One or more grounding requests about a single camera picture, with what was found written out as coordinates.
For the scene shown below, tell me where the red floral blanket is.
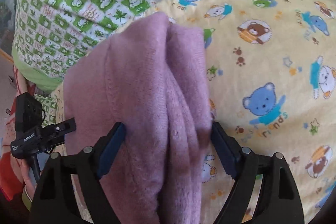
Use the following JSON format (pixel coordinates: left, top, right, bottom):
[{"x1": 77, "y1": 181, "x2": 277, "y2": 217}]
[{"x1": 0, "y1": 67, "x2": 36, "y2": 201}]

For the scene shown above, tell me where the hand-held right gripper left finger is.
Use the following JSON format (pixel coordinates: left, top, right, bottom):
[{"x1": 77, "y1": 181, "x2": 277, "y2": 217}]
[{"x1": 28, "y1": 122, "x2": 127, "y2": 224}]

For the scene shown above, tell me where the green checkered pillow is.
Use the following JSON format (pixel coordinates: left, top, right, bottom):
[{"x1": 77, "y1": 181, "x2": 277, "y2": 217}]
[{"x1": 33, "y1": 92, "x2": 59, "y2": 126}]

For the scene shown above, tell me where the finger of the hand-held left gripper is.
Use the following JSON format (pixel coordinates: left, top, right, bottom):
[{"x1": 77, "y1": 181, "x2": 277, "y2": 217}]
[{"x1": 42, "y1": 117, "x2": 77, "y2": 137}]

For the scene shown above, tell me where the purple knit sweater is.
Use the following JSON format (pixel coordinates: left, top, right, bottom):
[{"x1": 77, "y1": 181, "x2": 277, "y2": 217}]
[{"x1": 63, "y1": 11, "x2": 214, "y2": 224}]

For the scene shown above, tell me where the yellow bear print bedsheet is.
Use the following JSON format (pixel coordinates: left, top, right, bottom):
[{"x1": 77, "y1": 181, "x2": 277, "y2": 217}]
[{"x1": 51, "y1": 0, "x2": 336, "y2": 224}]

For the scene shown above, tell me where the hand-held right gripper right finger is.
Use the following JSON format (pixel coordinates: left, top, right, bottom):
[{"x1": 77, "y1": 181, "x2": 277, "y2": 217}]
[{"x1": 211, "y1": 122, "x2": 305, "y2": 224}]

